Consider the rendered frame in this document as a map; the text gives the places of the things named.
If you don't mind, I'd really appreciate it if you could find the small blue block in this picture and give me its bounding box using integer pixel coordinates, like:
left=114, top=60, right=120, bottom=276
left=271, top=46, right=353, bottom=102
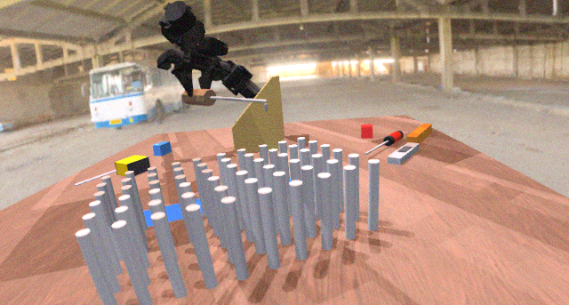
left=153, top=141, right=172, bottom=156

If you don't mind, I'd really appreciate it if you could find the small red cube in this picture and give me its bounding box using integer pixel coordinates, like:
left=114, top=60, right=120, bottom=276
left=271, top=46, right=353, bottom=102
left=361, top=124, right=373, bottom=139

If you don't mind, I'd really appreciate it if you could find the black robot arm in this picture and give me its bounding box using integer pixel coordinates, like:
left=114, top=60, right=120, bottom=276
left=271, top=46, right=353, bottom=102
left=158, top=1, right=261, bottom=100

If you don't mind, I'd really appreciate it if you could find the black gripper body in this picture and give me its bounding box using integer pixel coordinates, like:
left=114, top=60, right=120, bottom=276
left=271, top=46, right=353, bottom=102
left=156, top=35, right=231, bottom=82

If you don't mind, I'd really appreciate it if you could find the red and black screwdriver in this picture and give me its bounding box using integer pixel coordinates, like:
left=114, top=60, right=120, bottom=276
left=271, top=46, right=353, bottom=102
left=365, top=131, right=404, bottom=155

